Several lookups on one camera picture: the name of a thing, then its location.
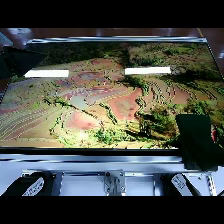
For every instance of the silver frame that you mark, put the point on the silver frame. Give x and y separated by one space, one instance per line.
100 165

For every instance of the dark green T-shirt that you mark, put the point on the dark green T-shirt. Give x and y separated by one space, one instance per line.
195 140

